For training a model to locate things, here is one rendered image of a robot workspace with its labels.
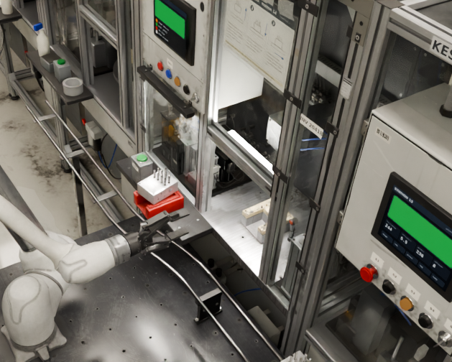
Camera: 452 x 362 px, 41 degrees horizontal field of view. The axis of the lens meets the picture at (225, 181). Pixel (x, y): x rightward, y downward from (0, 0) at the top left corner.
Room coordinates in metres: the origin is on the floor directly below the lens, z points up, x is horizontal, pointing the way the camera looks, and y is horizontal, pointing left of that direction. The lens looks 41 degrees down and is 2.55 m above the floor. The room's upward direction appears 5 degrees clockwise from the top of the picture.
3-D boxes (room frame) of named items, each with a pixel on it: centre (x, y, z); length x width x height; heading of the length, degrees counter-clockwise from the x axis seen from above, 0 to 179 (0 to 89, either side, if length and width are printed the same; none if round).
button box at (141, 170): (1.86, 0.33, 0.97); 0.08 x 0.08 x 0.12; 38
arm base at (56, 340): (1.21, 0.62, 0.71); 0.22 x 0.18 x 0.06; 38
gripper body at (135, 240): (1.32, 0.26, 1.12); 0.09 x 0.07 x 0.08; 128
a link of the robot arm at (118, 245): (1.28, 0.32, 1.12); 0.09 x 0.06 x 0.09; 38
